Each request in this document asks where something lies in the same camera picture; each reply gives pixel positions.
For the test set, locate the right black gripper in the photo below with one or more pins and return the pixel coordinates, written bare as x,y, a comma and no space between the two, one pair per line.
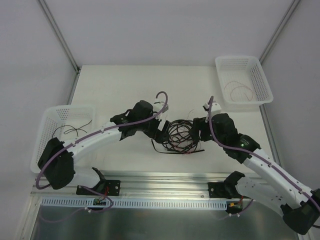
200,131

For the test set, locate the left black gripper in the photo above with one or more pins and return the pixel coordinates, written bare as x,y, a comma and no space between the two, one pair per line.
158,130

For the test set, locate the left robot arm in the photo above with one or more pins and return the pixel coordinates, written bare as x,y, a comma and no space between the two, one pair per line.
58,161

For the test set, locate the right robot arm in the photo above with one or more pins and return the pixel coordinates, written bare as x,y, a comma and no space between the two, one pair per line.
296,203

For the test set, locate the right white plastic basket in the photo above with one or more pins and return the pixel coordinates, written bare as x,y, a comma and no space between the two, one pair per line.
243,83

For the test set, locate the white plastic basket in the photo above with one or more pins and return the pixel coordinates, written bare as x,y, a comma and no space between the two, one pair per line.
64,122
243,83

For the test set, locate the left white plastic basket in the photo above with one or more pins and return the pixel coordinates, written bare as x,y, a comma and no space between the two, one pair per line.
64,122

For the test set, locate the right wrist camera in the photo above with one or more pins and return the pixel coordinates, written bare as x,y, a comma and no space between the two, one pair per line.
214,107

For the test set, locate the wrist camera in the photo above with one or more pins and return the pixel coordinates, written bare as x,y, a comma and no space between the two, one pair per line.
214,107
159,106

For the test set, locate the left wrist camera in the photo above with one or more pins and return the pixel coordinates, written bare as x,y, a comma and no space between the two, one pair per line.
159,106

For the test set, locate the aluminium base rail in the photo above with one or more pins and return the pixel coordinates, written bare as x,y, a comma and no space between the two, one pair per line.
164,185

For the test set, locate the white slotted cable duct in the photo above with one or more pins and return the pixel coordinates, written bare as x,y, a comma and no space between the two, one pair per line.
132,203

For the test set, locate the left aluminium frame post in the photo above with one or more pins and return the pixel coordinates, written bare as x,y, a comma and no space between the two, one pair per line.
58,33

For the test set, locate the aluminium frame post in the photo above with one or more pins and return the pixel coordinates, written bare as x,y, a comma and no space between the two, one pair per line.
58,33
279,29

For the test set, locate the right aluminium frame post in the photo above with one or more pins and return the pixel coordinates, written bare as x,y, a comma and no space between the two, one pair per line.
279,29

